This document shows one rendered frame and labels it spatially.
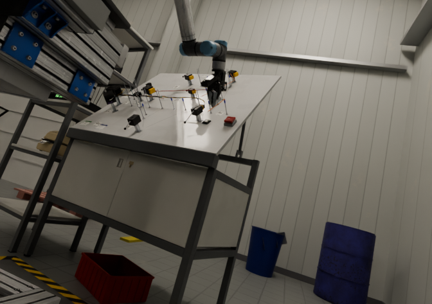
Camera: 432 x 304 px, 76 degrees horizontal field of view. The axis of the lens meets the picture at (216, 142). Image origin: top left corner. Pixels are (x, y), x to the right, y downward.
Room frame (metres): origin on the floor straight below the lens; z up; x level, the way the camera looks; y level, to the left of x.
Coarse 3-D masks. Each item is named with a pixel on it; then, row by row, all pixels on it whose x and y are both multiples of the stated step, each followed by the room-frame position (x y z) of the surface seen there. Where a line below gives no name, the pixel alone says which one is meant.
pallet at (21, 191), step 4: (16, 188) 4.04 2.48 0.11; (20, 188) 4.13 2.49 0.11; (20, 192) 4.02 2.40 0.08; (24, 192) 4.00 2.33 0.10; (28, 192) 3.99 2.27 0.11; (32, 192) 4.10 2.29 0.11; (44, 192) 4.54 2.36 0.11; (20, 196) 4.01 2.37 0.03; (24, 196) 4.03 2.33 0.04; (28, 196) 4.09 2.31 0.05; (40, 196) 3.96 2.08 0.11; (44, 196) 4.12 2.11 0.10; (40, 200) 4.31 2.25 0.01; (56, 204) 4.01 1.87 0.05; (60, 208) 4.12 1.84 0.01; (64, 208) 4.19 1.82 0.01; (72, 212) 3.77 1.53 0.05; (76, 216) 3.80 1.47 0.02; (80, 216) 3.87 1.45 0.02
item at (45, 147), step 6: (48, 132) 2.12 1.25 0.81; (54, 132) 2.10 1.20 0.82; (66, 132) 2.21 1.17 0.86; (48, 138) 2.08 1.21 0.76; (54, 138) 2.06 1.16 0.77; (66, 138) 2.05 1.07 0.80; (42, 144) 2.07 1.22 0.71; (48, 144) 2.04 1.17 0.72; (66, 144) 2.08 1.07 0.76; (42, 150) 2.09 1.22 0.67; (48, 150) 2.03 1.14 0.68; (60, 150) 2.05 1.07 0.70
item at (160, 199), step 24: (144, 168) 1.58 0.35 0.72; (168, 168) 1.50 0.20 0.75; (192, 168) 1.42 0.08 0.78; (120, 192) 1.63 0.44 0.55; (144, 192) 1.55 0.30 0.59; (168, 192) 1.47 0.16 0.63; (192, 192) 1.40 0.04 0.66; (120, 216) 1.60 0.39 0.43; (144, 216) 1.52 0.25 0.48; (168, 216) 1.45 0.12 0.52; (192, 216) 1.38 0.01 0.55; (168, 240) 1.43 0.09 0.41
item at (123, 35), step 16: (112, 32) 2.25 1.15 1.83; (128, 32) 2.13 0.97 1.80; (144, 48) 2.35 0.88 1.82; (144, 64) 2.34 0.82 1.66; (112, 80) 2.37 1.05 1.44; (128, 80) 2.25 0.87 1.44; (64, 112) 2.41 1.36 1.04; (80, 112) 2.19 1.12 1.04; (64, 128) 1.94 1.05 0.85; (16, 144) 2.17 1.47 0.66; (48, 160) 1.94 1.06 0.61; (0, 176) 2.23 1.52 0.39; (0, 208) 2.09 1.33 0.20; (16, 208) 2.04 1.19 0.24; (32, 208) 1.95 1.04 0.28; (64, 224) 2.19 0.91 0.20; (80, 224) 2.31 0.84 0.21; (16, 240) 1.93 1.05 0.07
